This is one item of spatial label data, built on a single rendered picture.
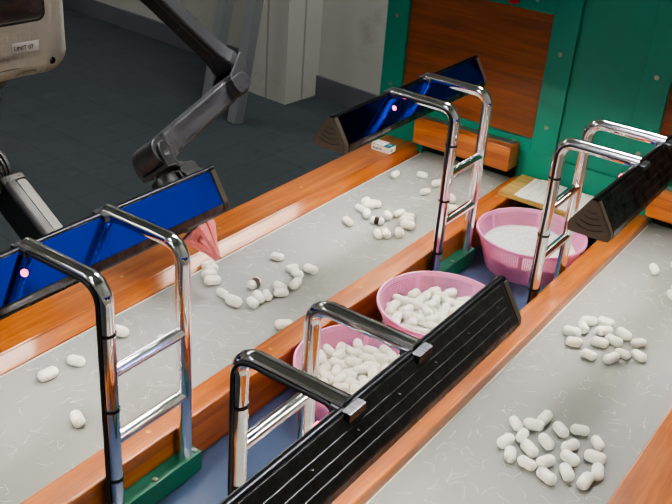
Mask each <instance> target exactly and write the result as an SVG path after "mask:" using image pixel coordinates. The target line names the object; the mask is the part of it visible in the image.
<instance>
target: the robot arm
mask: <svg viewBox="0 0 672 504"><path fill-rule="evenodd" d="M140 1H141V2H142V3H143V4H144V5H145V6H147V7H148V8H149V9H150V10H151V11H152V12H153V13H154V14H155V15H156V16H157V17H158V18H159V19H160V20H161V21H162V22H163V23H164V24H165V25H166V26H168V27H169V28H170V29H171V30H172V31H173V32H174V33H175V34H176V35H177V36H178V37H179V38H180V39H181V40H182V41H183V42H184V43H185V44H186V45H187V46H189V47H190V48H191V49H192V50H193V51H194V52H195V53H196V54H197V55H198V56H199V57H200V58H201V59H202V60H203V61H204V62H205V63H206V64H207V66H208V67H209V68H210V70H211V71H212V73H213V74H214V75H215V78H214V81H213V83H212V86H211V88H210V90H209V91H208V92H207V93H206V94H205V95H204V96H203V97H201V98H200V99H199V100H198V101H197V102H195V103H194V104H193V105H192V106H191V107H189V108H188V109H187V110H186V111H184V113H182V114H181V115H180V116H179V117H178V118H176V119H175V120H174V121H173V122H172V123H170V124H169V125H168V126H167V127H166V128H165V129H163V130H162V131H161V132H160V133H158V134H157V135H156V136H155V137H153V138H152V139H151V140H150V141H149V142H147V143H146V144H144V145H143V146H142V147H140V148H139V149H138V150H137V151H136V152H135V153H133V155H132V165H133V168H134V170H135V172H136V174H137V176H138V177H140V178H141V180H142V181H143V183H145V182H149V181H152V180H155V181H154V183H153V184H152V186H151V187H152V189H156V188H158V187H160V186H163V185H165V184H168V183H170V182H172V181H175V180H177V179H180V178H182V177H184V176H187V175H189V174H191V173H194V172H196V171H199V170H201V169H202V168H200V167H198V166H197V164H196V162H195V161H185V162H182V161H179V162H178V161H177V159H176V156H177V155H178V154H179V153H180V152H181V151H182V150H183V148H184V147H185V146H186V145H187V144H188V143H190V142H191V141H192V140H193V139H194V138H195V137H196V136H197V135H198V134H199V133H200V132H202V131H203V130H204V129H205V128H206V127H207V126H208V125H209V124H210V123H211V122H213V121H214V120H215V119H216V118H217V117H218V116H219V115H220V114H221V113H222V112H224V111H225V110H226V109H227V108H228V107H230V106H231V105H232V104H233V103H234V102H235V101H236V100H237V99H238V98H239V97H241V96H242V95H244V94H245V93H247V92H248V87H249V86H250V84H251V81H250V79H249V77H248V74H247V64H246V57H245V56H244V55H243V54H242V53H241V52H240V51H239V52H238V53H236V52H235V51H234V50H232V49H230V48H228V47H227V46H225V45H224V44H223V43H222V42H220V41H219V40H218V39H217V38H216V37H215V36H214V35H213V34H212V33H211V32H210V31H209V30H208V29H207V28H206V27H205V26H204V25H203V24H202V23H201V22H200V21H199V20H198V19H197V18H195V17H194V16H193V15H192V14H191V13H190V12H189V11H188V10H187V9H186V8H185V7H184V6H183V5H182V4H181V3H180V2H179V1H178V0H140ZM183 233H185V234H186V233H187V234H186V235H185V236H184V237H183V238H182V239H183V241H184V242H185V244H187V245H189V246H191V247H193V248H195V249H197V250H199V251H201V252H203V253H205V254H206V255H208V256H209V257H211V258H212V259H214V260H215V261H217V260H219V259H220V258H221V254H220V250H219V246H218V242H217V234H216V225H215V221H214V219H213V218H212V217H211V218H209V219H207V220H204V221H202V222H200V223H198V224H196V225H194V226H192V227H190V228H188V229H186V230H184V231H181V232H179V233H177V235H178V236H179V235H181V234H183Z"/></svg>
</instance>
